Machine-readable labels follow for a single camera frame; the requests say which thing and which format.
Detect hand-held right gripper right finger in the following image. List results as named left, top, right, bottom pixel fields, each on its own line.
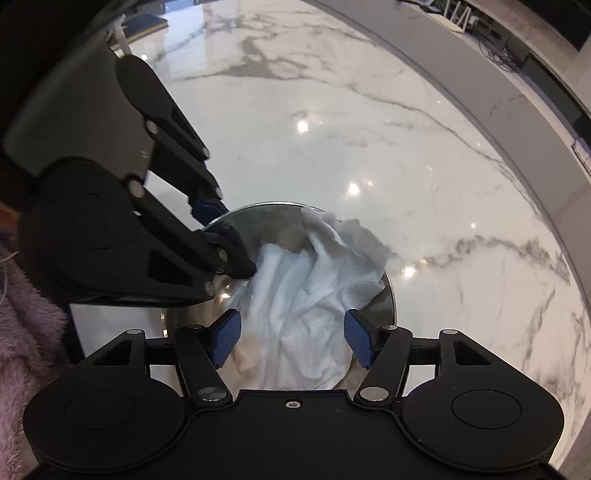
left=344, top=308, right=511, bottom=408

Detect white chair leg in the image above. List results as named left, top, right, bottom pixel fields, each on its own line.
left=111, top=13, right=132, bottom=58

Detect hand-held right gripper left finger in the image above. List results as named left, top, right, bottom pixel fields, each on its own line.
left=92, top=308, right=242, bottom=408

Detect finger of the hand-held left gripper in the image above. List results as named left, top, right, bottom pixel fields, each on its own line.
left=127, top=176, right=258, bottom=304
left=139, top=76, right=230, bottom=228

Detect purple fleece garment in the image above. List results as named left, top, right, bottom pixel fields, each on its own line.
left=0, top=225, right=88, bottom=480

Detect stainless steel bowl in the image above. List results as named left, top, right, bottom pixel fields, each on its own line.
left=161, top=200, right=396, bottom=393

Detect blue mat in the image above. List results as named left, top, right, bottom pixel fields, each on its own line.
left=126, top=10, right=171, bottom=32

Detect white cloth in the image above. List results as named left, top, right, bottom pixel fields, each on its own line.
left=225, top=206, right=393, bottom=391

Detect black cables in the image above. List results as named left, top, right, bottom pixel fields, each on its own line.
left=478, top=32, right=532, bottom=73

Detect white metal rack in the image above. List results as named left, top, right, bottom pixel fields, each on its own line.
left=436, top=0, right=476, bottom=34

